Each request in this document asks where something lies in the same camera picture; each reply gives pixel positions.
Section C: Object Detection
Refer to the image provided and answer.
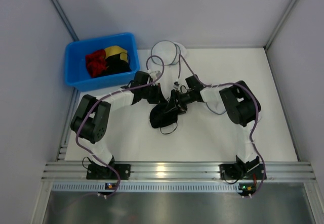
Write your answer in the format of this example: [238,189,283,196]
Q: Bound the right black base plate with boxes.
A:
[220,163,264,181]

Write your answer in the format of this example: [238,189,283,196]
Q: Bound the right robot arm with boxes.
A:
[165,75,261,172]

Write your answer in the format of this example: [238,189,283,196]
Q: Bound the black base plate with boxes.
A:
[86,164,131,180]
[220,163,264,181]

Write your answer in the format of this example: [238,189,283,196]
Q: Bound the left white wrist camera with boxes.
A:
[149,70,162,80]

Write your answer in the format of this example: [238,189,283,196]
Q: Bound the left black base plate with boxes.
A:
[86,164,131,180]

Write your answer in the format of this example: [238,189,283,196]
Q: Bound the blue plastic bin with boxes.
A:
[64,32,140,92]

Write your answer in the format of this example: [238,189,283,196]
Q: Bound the white mesh laundry bag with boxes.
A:
[150,40,187,66]
[206,101,226,115]

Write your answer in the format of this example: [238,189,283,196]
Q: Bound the red garment in bin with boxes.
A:
[85,49,108,78]

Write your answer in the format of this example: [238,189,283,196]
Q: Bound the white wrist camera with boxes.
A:
[149,70,162,80]
[173,80,181,91]

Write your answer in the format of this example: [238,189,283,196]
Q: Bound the black garment in bin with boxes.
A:
[104,53,131,76]

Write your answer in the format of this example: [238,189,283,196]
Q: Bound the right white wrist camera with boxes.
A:
[173,80,181,91]

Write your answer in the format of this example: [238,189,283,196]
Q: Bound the perforated cable duct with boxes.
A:
[52,182,242,193]

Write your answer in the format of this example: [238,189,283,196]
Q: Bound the yellow bra in bin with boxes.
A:
[104,46,128,62]

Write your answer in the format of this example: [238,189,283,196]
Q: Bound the black bra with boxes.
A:
[149,97,179,135]

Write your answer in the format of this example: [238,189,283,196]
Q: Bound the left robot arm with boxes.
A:
[70,70,164,167]

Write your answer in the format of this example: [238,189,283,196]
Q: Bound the aluminium mounting rail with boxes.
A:
[42,161,316,183]

